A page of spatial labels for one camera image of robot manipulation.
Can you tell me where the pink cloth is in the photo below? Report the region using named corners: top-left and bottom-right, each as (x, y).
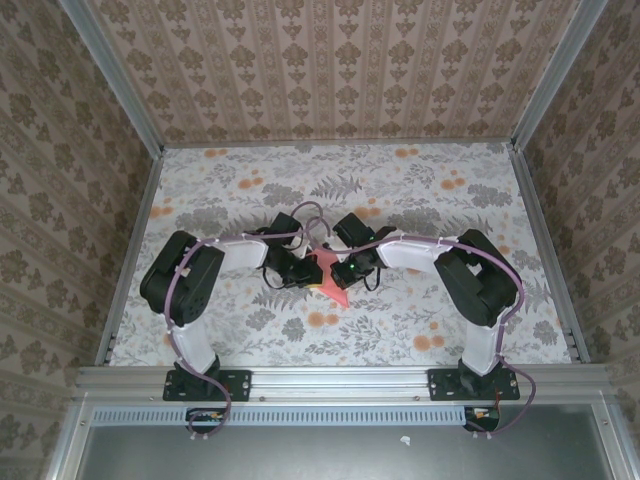
top-left (305, 247), bottom-right (350, 309)

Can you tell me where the grey metal sheet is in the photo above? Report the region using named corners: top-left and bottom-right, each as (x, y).
top-left (77, 422), bottom-right (619, 480)

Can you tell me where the floral patterned table cover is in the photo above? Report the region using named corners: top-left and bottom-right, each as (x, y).
top-left (107, 143), bottom-right (577, 369)

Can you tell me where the thin black left gripper cable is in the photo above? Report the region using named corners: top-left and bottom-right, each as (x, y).
top-left (259, 264), bottom-right (297, 292)

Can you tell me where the long aluminium frame beam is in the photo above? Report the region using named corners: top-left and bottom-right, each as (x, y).
top-left (74, 363), bottom-right (619, 402)

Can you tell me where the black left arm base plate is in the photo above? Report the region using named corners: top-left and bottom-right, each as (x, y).
top-left (163, 368), bottom-right (252, 402)

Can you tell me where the grey slotted cable duct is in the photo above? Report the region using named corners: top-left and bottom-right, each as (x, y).
top-left (92, 406), bottom-right (474, 425)

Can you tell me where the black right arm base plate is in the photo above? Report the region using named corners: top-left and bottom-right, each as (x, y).
top-left (428, 368), bottom-right (521, 402)

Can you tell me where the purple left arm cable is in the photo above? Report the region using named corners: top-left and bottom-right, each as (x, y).
top-left (167, 200), bottom-right (332, 444)

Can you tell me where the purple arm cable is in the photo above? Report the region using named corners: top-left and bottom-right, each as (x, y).
top-left (305, 215), bottom-right (539, 441)
top-left (167, 200), bottom-right (332, 444)

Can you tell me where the aluminium side rail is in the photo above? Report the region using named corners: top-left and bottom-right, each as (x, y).
top-left (508, 143), bottom-right (592, 365)
top-left (94, 149), bottom-right (166, 366)

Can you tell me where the black connector board with wires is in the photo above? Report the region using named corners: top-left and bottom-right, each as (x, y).
top-left (462, 404), bottom-right (502, 432)
top-left (185, 407), bottom-right (227, 434)

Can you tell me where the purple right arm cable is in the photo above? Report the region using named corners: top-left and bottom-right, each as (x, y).
top-left (305, 215), bottom-right (539, 441)

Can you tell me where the slanted aluminium frame post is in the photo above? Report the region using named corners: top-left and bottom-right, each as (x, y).
top-left (510, 0), bottom-right (609, 151)
top-left (63, 0), bottom-right (166, 157)

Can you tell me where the aluminium frame around metal sheet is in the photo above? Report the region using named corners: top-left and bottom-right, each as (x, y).
top-left (43, 391), bottom-right (640, 480)

